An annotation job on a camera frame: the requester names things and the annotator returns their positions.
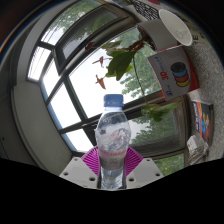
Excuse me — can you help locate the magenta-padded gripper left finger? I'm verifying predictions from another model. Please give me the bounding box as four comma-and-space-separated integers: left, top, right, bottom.
59, 146, 102, 190

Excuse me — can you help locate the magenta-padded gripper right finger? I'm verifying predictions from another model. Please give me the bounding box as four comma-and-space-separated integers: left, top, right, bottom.
123, 147, 165, 190

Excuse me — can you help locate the clear water bottle blue cap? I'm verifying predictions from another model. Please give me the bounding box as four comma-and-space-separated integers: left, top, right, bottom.
94, 93, 132, 191

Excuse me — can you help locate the brown-framed window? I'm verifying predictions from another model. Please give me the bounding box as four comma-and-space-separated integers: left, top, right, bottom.
28, 0, 188, 177

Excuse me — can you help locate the red white filament box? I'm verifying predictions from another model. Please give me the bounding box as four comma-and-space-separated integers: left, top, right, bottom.
147, 44, 201, 102

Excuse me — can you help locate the potted plant white pot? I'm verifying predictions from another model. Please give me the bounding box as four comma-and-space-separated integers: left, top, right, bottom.
84, 19, 183, 123

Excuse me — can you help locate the white power strip with cord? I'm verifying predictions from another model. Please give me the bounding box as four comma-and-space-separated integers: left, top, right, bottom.
185, 132, 210, 165

